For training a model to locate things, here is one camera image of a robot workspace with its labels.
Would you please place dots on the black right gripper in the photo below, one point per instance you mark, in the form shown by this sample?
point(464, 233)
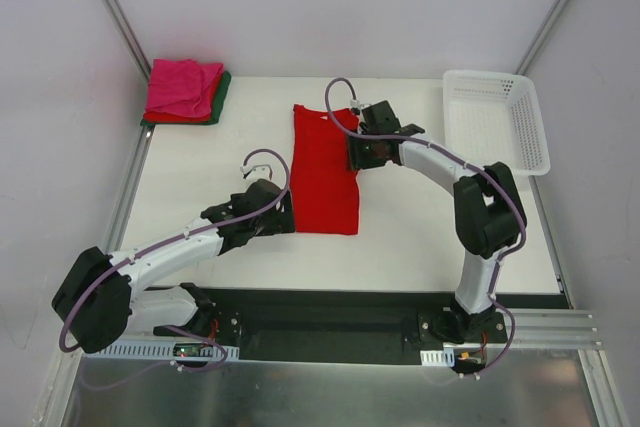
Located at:
point(354, 153)

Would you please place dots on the aluminium frame post left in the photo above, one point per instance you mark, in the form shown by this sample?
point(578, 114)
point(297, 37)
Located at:
point(124, 28)

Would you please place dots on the white slotted cable duct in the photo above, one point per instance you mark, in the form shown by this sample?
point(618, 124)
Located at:
point(166, 350)

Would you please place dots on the white perforated plastic basket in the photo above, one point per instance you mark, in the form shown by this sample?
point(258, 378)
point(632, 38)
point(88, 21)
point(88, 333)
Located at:
point(494, 116)

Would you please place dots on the aluminium frame post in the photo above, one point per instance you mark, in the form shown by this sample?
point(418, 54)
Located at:
point(542, 36)
point(124, 28)

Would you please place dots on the folded green t shirt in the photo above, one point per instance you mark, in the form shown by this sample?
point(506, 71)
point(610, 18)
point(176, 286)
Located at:
point(219, 94)

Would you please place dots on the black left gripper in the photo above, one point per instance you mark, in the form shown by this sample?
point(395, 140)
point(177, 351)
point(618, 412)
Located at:
point(286, 214)

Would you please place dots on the aluminium frame post right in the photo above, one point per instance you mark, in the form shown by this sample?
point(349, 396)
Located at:
point(542, 36)

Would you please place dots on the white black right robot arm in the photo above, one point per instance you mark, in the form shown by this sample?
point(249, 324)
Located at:
point(489, 218)

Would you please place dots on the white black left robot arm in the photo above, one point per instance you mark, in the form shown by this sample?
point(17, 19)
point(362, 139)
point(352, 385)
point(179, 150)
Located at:
point(106, 295)

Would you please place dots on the folded pink t shirt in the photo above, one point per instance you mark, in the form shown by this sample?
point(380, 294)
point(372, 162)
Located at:
point(174, 82)

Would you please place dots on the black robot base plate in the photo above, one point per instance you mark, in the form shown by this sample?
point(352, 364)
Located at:
point(371, 328)

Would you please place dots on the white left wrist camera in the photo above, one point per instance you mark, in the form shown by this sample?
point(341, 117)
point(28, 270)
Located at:
point(252, 173)

